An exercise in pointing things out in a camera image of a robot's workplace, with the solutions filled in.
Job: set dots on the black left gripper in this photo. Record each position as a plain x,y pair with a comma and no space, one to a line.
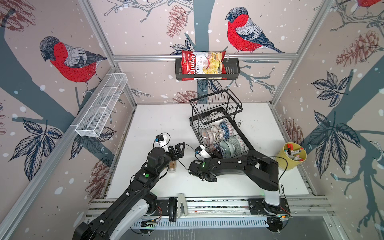
180,153

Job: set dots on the light green inside bowl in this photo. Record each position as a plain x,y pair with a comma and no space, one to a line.
229,149

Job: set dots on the white brown patterned bowl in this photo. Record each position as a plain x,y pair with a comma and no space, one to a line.
218,133

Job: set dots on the grey green patterned bowl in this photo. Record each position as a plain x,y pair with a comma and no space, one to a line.
238,144

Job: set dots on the blue patterned bowl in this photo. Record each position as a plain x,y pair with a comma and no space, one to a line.
227,129

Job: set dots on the black two-tier dish rack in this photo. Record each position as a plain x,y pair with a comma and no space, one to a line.
214,108

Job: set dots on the red orange patterned bowl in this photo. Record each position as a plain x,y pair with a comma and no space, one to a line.
215,151

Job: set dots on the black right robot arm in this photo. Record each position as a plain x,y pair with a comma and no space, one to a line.
262,170

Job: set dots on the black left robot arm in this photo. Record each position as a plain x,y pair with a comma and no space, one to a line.
136,201

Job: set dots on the small glass spice jar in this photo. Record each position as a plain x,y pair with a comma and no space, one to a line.
172,167

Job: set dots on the red cassava chips bag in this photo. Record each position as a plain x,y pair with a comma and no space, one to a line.
203,63

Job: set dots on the yellow cup with markers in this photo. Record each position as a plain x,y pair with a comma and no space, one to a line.
290,156

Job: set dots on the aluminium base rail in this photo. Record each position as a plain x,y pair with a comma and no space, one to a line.
232,212

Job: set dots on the white wire wall shelf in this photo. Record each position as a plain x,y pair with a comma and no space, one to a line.
98,113

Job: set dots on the black wall wire basket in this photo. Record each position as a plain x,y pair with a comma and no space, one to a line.
231,66

